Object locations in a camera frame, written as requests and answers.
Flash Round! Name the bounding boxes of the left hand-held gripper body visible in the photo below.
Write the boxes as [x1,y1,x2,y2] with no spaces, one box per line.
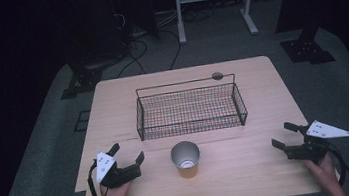
[92,147,144,191]

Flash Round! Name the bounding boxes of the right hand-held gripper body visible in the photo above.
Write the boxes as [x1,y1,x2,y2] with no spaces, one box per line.
[281,115,349,169]

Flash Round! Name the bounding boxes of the black wire basket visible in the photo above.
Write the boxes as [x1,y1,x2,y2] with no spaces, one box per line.
[130,68,251,143]

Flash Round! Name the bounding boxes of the orange paper cup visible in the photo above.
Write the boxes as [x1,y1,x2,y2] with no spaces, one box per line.
[168,138,204,182]

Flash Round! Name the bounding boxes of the person's right hand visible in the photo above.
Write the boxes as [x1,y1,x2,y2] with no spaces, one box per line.
[302,151,342,194]

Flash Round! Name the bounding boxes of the black tape square outline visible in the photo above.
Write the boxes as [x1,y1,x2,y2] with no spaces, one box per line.
[70,109,94,134]

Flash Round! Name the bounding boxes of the black stand base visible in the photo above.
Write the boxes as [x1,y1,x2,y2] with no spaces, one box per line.
[278,23,337,70]
[55,57,107,101]

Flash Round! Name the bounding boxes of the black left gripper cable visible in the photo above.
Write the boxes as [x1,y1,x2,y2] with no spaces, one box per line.
[85,159,111,196]

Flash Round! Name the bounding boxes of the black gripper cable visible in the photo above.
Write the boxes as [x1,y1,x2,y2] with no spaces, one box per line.
[324,138,349,196]
[85,159,111,196]

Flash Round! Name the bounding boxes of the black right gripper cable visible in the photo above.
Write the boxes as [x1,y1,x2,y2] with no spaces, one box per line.
[324,138,349,196]

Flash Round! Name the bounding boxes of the black floor cables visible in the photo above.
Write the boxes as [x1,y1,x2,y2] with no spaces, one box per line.
[107,3,223,80]

